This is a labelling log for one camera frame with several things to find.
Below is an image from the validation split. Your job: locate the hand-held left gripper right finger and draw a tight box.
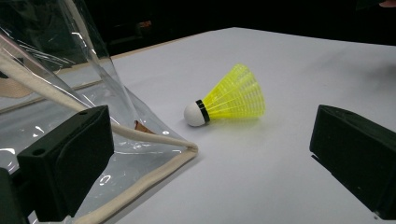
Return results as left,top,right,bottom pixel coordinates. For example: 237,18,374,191
309,104,396,220

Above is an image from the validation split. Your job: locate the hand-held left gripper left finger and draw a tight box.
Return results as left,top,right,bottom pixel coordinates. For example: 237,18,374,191
17,105,115,222

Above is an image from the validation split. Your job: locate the clear plastic bag beige trim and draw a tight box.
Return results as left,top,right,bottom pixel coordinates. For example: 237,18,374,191
0,0,199,224

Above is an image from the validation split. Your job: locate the yellow shuttlecock white tip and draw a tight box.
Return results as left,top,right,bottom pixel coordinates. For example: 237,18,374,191
183,63,266,128

